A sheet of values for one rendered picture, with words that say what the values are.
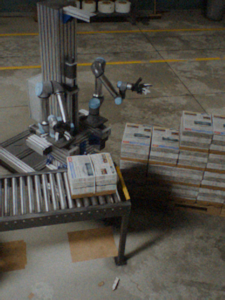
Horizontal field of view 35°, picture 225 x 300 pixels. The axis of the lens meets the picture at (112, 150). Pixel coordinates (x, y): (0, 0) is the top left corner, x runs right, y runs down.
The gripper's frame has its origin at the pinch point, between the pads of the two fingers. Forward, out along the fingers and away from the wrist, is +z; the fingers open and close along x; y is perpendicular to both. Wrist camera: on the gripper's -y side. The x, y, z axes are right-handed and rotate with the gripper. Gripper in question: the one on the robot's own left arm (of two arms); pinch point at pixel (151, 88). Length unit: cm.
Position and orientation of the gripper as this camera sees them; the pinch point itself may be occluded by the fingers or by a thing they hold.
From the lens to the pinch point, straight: 377.1
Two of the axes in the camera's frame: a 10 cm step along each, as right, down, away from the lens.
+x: -2.6, 6.8, -6.8
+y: -0.2, 7.0, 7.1
